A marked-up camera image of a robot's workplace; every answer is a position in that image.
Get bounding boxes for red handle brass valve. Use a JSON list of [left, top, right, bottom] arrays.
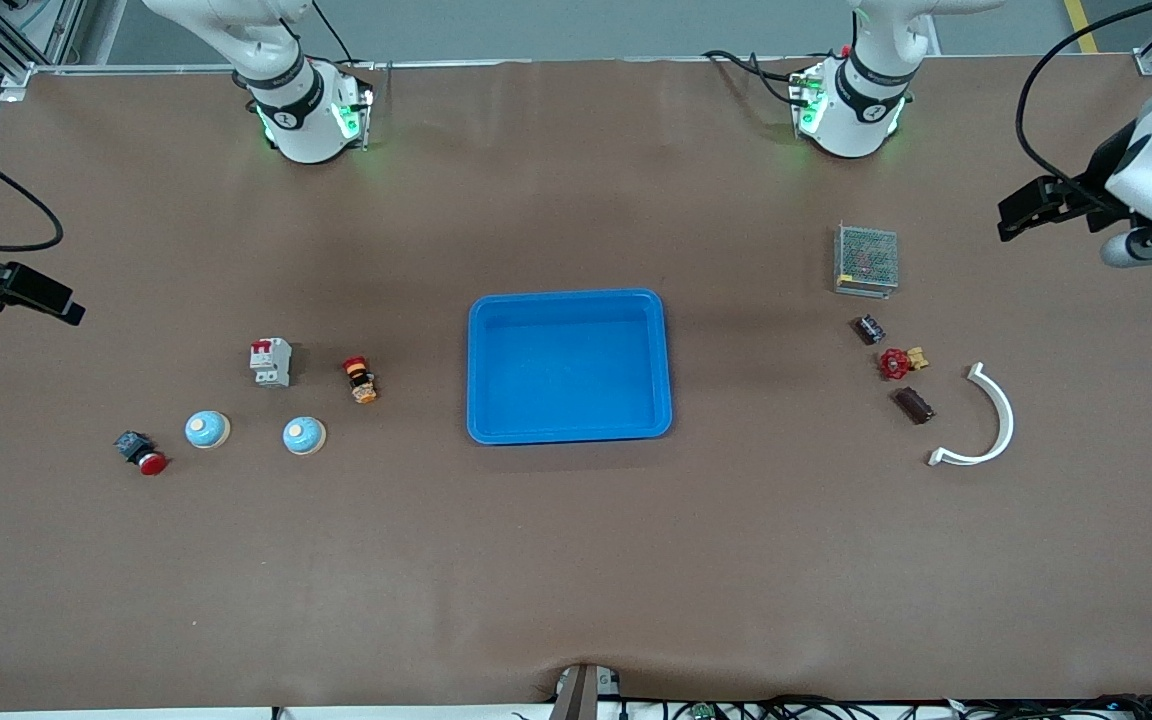
[[878, 346, 931, 382]]

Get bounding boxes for black left base cables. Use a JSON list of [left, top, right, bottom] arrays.
[[704, 48, 819, 109]]

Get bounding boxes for white curved plastic bracket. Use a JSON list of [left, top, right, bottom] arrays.
[[927, 362, 1016, 468]]

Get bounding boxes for black cable bundle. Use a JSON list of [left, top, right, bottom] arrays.
[[621, 693, 1152, 720]]

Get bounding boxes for red mushroom push button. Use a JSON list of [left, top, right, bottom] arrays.
[[114, 430, 169, 477]]

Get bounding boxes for white circuit breaker red switch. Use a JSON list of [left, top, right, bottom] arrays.
[[249, 338, 294, 389]]

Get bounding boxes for red orange emergency stop switch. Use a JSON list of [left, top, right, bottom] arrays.
[[342, 356, 379, 405]]

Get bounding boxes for light blue service bell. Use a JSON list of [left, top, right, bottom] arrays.
[[184, 410, 232, 450], [281, 416, 328, 457]]

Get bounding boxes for black right base cable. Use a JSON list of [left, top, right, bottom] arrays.
[[308, 0, 377, 73]]

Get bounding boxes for blue plastic tray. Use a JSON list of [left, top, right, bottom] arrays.
[[466, 288, 674, 446]]

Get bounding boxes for metal mesh power supply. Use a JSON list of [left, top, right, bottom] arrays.
[[833, 222, 900, 299]]

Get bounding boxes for brown electrolytic capacitor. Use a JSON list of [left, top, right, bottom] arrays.
[[892, 387, 937, 426]]

